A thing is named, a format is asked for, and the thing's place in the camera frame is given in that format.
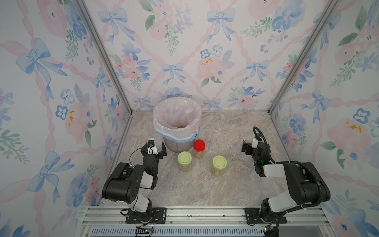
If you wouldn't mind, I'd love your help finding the right aluminium corner post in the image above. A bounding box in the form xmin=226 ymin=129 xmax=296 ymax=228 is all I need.
xmin=268 ymin=0 xmax=340 ymax=116

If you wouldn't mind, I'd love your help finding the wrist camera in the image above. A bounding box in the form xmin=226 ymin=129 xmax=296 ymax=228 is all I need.
xmin=148 ymin=139 xmax=158 ymax=155
xmin=251 ymin=137 xmax=262 ymax=149

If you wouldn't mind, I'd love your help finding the green lid jar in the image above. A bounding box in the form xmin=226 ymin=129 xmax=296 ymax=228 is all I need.
xmin=177 ymin=152 xmax=192 ymax=172
xmin=212 ymin=156 xmax=228 ymax=176

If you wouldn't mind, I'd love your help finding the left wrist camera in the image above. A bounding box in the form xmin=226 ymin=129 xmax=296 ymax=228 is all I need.
xmin=148 ymin=139 xmax=158 ymax=155

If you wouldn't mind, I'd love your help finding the grey mesh trash bin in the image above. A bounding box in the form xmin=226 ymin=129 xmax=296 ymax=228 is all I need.
xmin=162 ymin=133 xmax=198 ymax=153

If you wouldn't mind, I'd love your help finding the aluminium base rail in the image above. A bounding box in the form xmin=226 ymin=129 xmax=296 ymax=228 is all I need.
xmin=77 ymin=206 xmax=335 ymax=237

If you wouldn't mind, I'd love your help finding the red lid peanut jar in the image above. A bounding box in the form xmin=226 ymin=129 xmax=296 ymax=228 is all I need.
xmin=193 ymin=139 xmax=206 ymax=158

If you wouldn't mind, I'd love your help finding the black corrugated cable conduit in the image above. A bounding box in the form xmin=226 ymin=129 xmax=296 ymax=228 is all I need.
xmin=252 ymin=126 xmax=323 ymax=208

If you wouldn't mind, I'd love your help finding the aluminium corner post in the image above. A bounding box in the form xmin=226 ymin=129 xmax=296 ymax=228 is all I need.
xmin=268 ymin=0 xmax=340 ymax=116
xmin=73 ymin=0 xmax=133 ymax=116

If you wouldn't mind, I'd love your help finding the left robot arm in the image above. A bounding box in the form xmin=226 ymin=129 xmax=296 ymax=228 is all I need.
xmin=102 ymin=139 xmax=167 ymax=223

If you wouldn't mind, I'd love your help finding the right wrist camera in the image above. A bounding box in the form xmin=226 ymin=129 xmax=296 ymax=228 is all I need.
xmin=251 ymin=137 xmax=262 ymax=149

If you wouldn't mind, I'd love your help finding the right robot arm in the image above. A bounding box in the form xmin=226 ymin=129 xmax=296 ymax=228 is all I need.
xmin=241 ymin=140 xmax=331 ymax=225

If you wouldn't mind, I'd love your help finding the left aluminium corner post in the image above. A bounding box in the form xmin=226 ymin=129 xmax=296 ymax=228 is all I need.
xmin=73 ymin=0 xmax=133 ymax=116

